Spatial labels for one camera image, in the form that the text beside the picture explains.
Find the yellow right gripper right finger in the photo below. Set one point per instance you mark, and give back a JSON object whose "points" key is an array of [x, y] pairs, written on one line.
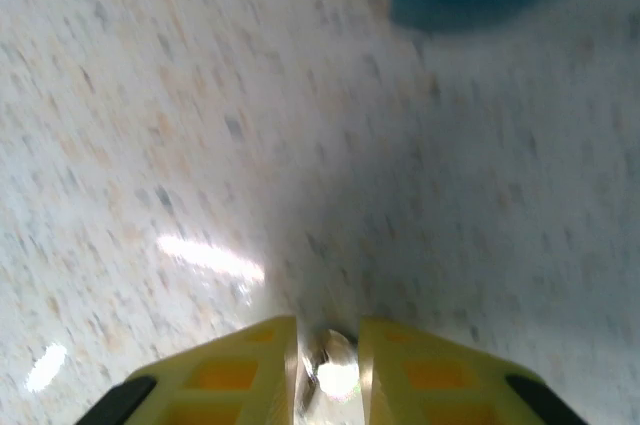
{"points": [[440, 375]]}

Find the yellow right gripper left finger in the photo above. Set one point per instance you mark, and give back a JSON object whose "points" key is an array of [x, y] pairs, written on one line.
{"points": [[220, 375]]}

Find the silver key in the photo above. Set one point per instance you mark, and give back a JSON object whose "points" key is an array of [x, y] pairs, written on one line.
{"points": [[335, 375]]}

